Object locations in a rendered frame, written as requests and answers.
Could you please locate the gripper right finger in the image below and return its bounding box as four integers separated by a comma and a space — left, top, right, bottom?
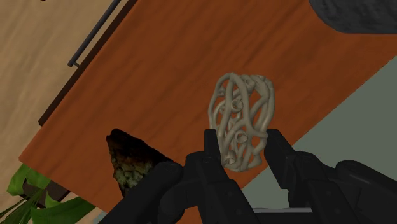
263, 128, 397, 224

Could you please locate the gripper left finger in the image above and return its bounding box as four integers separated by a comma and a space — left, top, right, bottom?
99, 129, 261, 224

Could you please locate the beige openwork lattice vase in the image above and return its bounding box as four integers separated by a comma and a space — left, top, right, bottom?
207, 72, 275, 172

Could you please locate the dark mottled rock wedge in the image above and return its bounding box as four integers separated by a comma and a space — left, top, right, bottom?
106, 128, 173, 197

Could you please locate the brown wooden chest of drawers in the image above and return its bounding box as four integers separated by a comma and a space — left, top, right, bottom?
18, 0, 397, 224

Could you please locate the green leafy potted plant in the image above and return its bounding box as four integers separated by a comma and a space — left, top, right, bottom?
0, 164, 96, 224

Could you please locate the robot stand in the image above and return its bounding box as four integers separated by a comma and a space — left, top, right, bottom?
308, 0, 397, 34

